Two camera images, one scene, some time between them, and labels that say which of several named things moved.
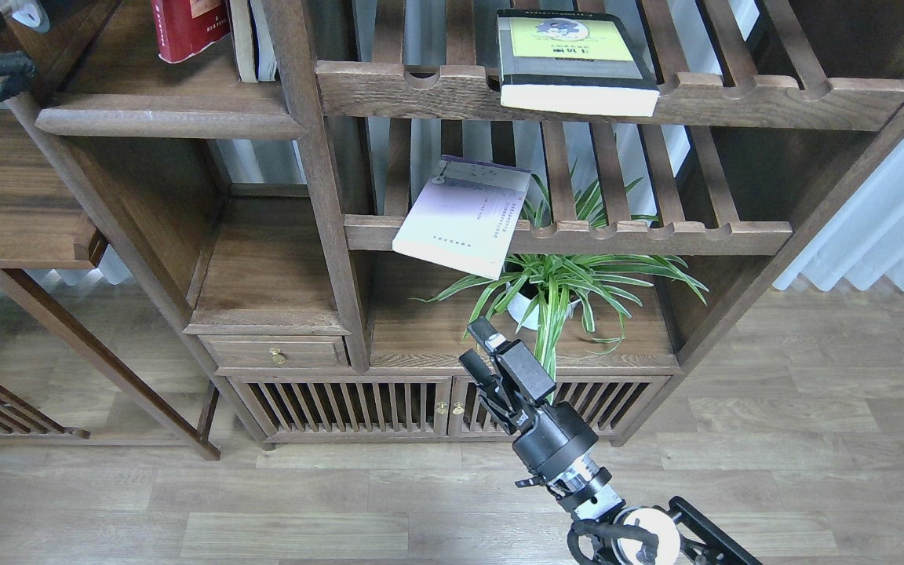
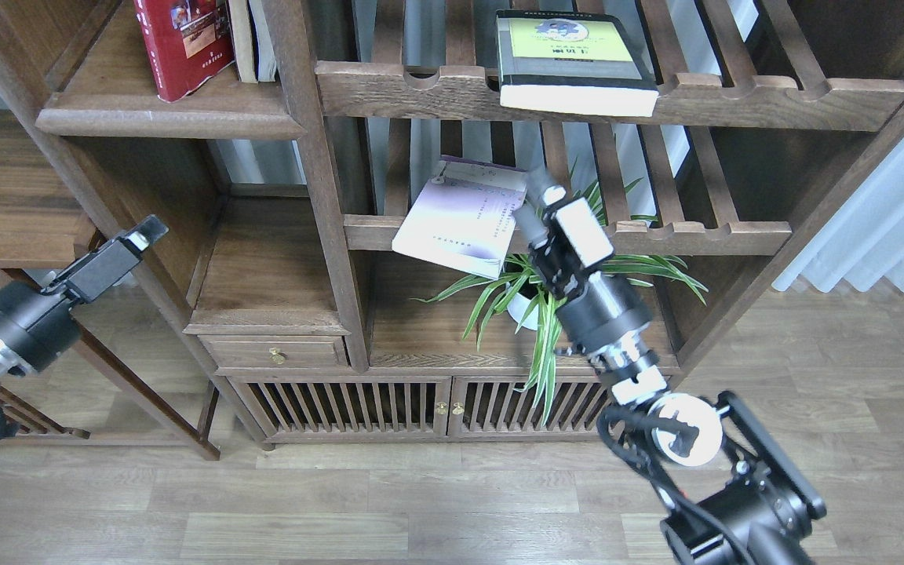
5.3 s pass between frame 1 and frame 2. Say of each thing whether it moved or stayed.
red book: moved
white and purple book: stayed
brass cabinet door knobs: stayed
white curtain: stayed
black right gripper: moved
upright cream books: stayed
